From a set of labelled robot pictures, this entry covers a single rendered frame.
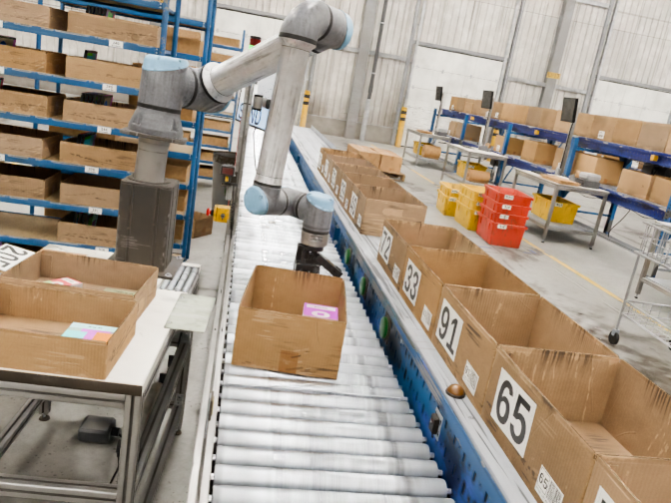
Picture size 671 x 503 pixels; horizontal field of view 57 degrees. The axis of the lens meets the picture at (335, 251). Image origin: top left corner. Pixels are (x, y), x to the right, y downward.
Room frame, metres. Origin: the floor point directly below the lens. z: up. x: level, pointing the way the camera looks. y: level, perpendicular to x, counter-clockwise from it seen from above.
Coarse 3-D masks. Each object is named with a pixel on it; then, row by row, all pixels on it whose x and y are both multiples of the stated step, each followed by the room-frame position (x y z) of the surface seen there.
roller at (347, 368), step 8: (232, 352) 1.60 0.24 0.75; (224, 360) 1.58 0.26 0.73; (344, 368) 1.63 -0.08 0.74; (352, 368) 1.63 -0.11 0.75; (360, 368) 1.64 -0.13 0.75; (368, 368) 1.65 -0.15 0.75; (376, 368) 1.65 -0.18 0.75; (384, 368) 1.66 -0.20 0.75; (384, 376) 1.64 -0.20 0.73; (392, 376) 1.65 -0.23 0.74
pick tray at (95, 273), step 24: (24, 264) 1.77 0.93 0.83; (48, 264) 1.89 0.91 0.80; (72, 264) 1.90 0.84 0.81; (96, 264) 1.90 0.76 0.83; (120, 264) 1.91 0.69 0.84; (144, 264) 1.92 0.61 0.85; (72, 288) 1.63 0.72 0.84; (96, 288) 1.87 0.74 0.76; (120, 288) 1.90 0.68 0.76; (144, 288) 1.74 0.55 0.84
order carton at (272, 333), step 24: (264, 288) 1.91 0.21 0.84; (288, 288) 1.91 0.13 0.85; (312, 288) 1.92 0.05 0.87; (336, 288) 1.92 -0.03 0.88; (240, 312) 1.52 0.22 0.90; (264, 312) 1.52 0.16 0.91; (288, 312) 1.91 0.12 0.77; (240, 336) 1.52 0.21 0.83; (264, 336) 1.52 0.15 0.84; (288, 336) 1.53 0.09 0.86; (312, 336) 1.53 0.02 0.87; (336, 336) 1.53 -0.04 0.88; (240, 360) 1.52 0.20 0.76; (264, 360) 1.53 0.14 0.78; (288, 360) 1.53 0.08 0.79; (312, 360) 1.53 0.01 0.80; (336, 360) 1.54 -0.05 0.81
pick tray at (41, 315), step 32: (0, 288) 1.56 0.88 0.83; (32, 288) 1.58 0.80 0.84; (0, 320) 1.53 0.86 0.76; (32, 320) 1.56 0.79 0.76; (64, 320) 1.58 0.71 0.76; (96, 320) 1.59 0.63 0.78; (128, 320) 1.50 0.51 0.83; (0, 352) 1.30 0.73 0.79; (32, 352) 1.31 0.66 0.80; (64, 352) 1.32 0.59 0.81; (96, 352) 1.32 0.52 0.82
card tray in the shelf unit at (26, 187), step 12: (0, 168) 3.17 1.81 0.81; (12, 168) 3.18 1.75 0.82; (24, 168) 3.19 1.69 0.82; (36, 168) 3.20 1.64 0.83; (0, 180) 2.89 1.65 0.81; (12, 180) 2.91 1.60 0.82; (24, 180) 2.92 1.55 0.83; (36, 180) 2.93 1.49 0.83; (48, 180) 2.99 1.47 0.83; (60, 180) 3.22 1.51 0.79; (0, 192) 2.90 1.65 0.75; (12, 192) 2.91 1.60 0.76; (24, 192) 2.92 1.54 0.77; (36, 192) 2.93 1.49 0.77; (48, 192) 3.00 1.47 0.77
